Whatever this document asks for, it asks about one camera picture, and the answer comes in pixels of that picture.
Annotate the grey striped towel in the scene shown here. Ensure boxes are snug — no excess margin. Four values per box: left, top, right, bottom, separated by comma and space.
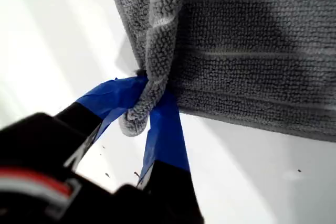
104, 0, 336, 143

